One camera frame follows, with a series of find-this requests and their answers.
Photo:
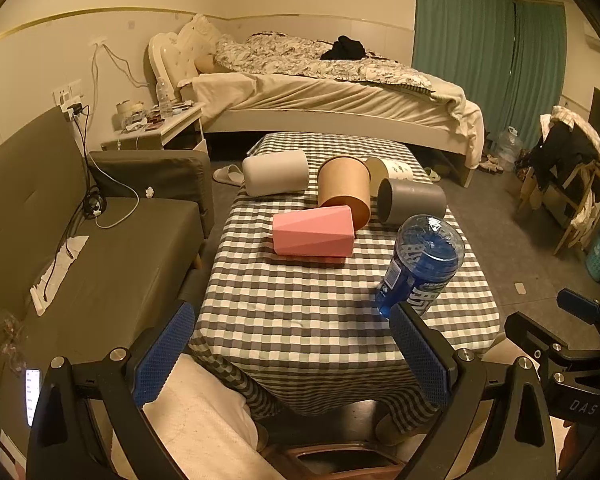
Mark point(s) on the wall power outlet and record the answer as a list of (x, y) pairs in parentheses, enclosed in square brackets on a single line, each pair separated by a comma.
[(67, 92)]

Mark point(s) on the small white paper scrap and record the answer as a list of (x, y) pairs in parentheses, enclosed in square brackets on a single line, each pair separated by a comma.
[(521, 287)]

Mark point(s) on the white tufted headboard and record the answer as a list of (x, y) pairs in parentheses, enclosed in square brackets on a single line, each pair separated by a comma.
[(180, 50)]

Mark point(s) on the white nightstand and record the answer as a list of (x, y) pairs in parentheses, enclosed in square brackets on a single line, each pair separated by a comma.
[(165, 127)]

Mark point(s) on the clear water bottle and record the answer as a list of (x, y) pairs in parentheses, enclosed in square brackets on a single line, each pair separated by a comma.
[(164, 96)]

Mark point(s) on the large clear water jug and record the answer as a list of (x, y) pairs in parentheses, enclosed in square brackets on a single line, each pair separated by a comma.
[(507, 149)]

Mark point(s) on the tape roll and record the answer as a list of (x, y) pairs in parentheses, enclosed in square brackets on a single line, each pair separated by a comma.
[(129, 107)]

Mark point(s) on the bed with beige sheet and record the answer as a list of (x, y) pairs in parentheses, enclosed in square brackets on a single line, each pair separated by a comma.
[(340, 105)]

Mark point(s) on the beige slipper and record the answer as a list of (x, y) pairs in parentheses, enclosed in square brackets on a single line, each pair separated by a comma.
[(227, 175)]

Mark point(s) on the green slipper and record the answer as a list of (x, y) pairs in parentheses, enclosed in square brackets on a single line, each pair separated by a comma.
[(432, 174)]

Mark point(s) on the wooden chair with clothes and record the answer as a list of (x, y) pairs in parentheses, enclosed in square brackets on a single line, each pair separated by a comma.
[(567, 170)]

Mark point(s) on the olive green sofa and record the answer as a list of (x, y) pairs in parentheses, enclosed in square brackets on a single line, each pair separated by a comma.
[(105, 260)]

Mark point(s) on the grey cup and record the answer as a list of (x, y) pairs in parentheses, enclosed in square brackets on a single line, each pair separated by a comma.
[(412, 200)]

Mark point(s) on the beige pillow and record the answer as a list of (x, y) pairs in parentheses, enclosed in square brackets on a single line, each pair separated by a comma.
[(205, 63)]

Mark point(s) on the brown stool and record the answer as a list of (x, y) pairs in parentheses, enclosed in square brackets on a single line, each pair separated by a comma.
[(330, 460)]

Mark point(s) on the white printed cup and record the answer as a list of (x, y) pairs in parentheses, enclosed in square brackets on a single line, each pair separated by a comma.
[(392, 169)]

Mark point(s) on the white matte cup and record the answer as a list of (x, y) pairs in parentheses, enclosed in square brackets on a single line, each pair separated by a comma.
[(275, 172)]

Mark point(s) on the white cloth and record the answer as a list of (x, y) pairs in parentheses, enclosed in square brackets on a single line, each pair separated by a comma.
[(200, 405)]

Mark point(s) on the blue plastic bottle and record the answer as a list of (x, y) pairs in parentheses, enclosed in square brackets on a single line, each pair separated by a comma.
[(420, 265)]

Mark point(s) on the black charger plug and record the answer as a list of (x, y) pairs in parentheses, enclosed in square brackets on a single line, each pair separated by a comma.
[(77, 110)]

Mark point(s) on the shoes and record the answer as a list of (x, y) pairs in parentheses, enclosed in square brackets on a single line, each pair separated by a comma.
[(490, 162)]

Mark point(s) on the black clothes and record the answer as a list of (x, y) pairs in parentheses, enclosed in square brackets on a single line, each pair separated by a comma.
[(344, 48)]

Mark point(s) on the green curtain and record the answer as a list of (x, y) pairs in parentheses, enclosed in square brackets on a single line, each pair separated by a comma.
[(480, 30)]

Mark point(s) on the pink faceted cup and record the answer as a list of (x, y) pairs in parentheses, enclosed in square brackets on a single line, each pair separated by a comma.
[(312, 235)]

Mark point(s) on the brown paper cup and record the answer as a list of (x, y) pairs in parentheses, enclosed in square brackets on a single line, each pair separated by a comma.
[(344, 187)]

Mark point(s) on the checkered tablecloth table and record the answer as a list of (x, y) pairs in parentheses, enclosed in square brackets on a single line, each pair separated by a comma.
[(305, 310)]

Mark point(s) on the floral quilt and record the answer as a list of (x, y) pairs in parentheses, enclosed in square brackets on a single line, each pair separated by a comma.
[(300, 57)]

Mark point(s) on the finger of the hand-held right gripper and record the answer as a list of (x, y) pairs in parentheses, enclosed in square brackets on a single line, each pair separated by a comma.
[(532, 332), (577, 305)]

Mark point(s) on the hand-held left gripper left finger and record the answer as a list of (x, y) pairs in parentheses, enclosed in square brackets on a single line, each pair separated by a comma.
[(162, 355)]

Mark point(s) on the lit smartphone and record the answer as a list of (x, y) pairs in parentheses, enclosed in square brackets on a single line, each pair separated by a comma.
[(33, 397)]

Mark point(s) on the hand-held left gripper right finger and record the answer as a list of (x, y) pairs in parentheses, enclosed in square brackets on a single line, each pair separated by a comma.
[(422, 360)]

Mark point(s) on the blue plastic basket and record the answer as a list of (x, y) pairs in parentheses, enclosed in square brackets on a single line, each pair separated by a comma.
[(599, 259)]

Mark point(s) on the clear plastic wrap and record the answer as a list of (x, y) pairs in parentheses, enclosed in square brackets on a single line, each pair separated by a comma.
[(11, 340)]

